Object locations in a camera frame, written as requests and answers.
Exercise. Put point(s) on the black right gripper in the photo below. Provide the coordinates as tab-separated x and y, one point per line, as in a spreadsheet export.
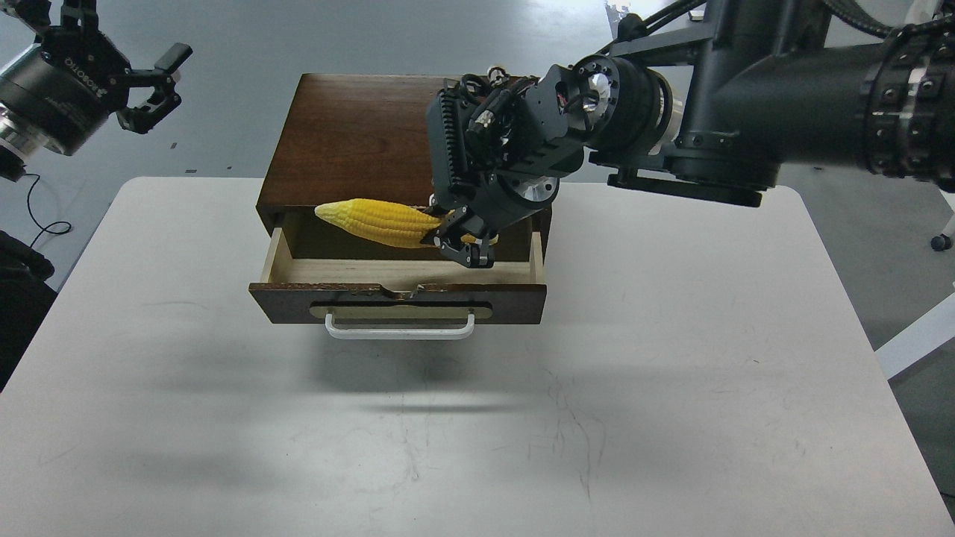
57	93

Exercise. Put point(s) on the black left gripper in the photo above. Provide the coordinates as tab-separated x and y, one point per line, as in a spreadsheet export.
499	151

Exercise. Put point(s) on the yellow corn cob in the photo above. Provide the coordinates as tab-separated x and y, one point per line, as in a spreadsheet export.
393	224

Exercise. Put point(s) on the wooden drawer with white handle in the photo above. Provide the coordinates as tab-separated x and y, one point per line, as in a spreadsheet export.
313	269

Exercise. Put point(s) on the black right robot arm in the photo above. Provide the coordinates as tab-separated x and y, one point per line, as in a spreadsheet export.
708	111

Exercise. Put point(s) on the dark wooden drawer cabinet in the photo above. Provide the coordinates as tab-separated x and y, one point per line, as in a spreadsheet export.
349	136

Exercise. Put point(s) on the white office chair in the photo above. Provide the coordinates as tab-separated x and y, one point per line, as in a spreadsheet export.
944	240

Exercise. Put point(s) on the white table edge right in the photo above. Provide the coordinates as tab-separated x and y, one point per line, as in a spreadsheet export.
924	335

